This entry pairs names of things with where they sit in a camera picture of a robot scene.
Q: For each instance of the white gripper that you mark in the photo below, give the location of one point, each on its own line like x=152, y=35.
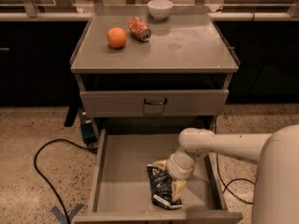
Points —
x=179, y=171

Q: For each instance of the blue chip bag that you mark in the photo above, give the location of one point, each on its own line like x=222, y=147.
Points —
x=161, y=189

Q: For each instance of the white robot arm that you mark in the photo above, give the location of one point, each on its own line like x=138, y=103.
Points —
x=276, y=190

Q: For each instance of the open middle drawer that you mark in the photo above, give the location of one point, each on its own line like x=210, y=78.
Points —
x=120, y=191

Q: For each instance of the closed top drawer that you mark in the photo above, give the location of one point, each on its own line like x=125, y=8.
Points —
x=117, y=104

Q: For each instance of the grey drawer cabinet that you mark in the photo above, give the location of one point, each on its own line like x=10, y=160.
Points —
x=184, y=52

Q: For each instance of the dark back counter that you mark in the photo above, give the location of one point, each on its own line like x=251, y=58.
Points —
x=36, y=60

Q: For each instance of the blue power box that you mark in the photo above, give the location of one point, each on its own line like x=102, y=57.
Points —
x=87, y=132

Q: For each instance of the blue tape cross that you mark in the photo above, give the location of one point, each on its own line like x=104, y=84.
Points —
x=66, y=218

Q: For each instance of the orange fruit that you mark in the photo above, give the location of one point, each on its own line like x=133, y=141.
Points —
x=116, y=38

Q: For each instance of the orange soda can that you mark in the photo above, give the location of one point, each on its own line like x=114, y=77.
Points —
x=139, y=29

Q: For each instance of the white bowl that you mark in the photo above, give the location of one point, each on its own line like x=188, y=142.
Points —
x=160, y=9

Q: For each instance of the black drawer handle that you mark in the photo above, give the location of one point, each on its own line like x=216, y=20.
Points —
x=149, y=102

